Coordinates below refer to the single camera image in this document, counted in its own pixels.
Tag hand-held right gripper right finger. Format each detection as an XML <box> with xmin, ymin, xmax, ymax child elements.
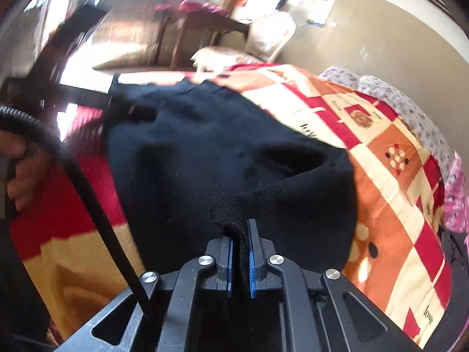
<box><xmin>247</xmin><ymin>219</ymin><xmax>422</xmax><ymax>352</ymax></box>

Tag black corrugated cable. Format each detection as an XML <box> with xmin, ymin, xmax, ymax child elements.
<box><xmin>0</xmin><ymin>106</ymin><xmax>156</xmax><ymax>325</ymax></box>

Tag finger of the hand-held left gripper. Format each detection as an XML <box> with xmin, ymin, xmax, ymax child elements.
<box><xmin>58</xmin><ymin>82</ymin><xmax>157</xmax><ymax>119</ymax></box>

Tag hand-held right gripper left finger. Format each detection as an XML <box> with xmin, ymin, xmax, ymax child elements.
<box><xmin>55</xmin><ymin>236</ymin><xmax>234</xmax><ymax>352</ymax></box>

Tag person's left hand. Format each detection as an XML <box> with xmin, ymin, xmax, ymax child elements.
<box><xmin>0</xmin><ymin>132</ymin><xmax>56</xmax><ymax>212</ymax></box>

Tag pink patterned cloth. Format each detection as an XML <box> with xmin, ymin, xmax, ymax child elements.
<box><xmin>441</xmin><ymin>150</ymin><xmax>469</xmax><ymax>234</ymax></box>

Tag white ornate chair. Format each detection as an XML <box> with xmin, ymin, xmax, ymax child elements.
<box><xmin>191</xmin><ymin>10</ymin><xmax>296</xmax><ymax>73</ymax></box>

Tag person's dark trousers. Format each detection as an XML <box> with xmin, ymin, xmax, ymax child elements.
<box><xmin>0</xmin><ymin>211</ymin><xmax>56</xmax><ymax>352</ymax></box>

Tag magenta cloth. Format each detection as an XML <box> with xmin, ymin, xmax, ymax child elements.
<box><xmin>155</xmin><ymin>0</ymin><xmax>232</xmax><ymax>21</ymax></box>

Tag lattice glass door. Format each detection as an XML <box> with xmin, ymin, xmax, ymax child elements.
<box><xmin>91</xmin><ymin>0</ymin><xmax>236</xmax><ymax>71</ymax></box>

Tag large floral pillow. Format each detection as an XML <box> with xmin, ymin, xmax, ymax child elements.
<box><xmin>319</xmin><ymin>65</ymin><xmax>456</xmax><ymax>177</ymax></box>

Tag dark wooden table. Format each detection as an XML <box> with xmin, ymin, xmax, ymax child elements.
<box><xmin>157</xmin><ymin>7</ymin><xmax>250</xmax><ymax>67</ymax></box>

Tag checkered orange red blanket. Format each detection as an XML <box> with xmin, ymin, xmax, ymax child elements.
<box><xmin>205</xmin><ymin>63</ymin><xmax>453</xmax><ymax>349</ymax></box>

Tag wall calendar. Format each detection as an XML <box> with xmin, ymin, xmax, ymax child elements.
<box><xmin>307</xmin><ymin>0</ymin><xmax>342</xmax><ymax>29</ymax></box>

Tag black pants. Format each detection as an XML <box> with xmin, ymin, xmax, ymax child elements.
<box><xmin>104</xmin><ymin>79</ymin><xmax>358</xmax><ymax>287</ymax></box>

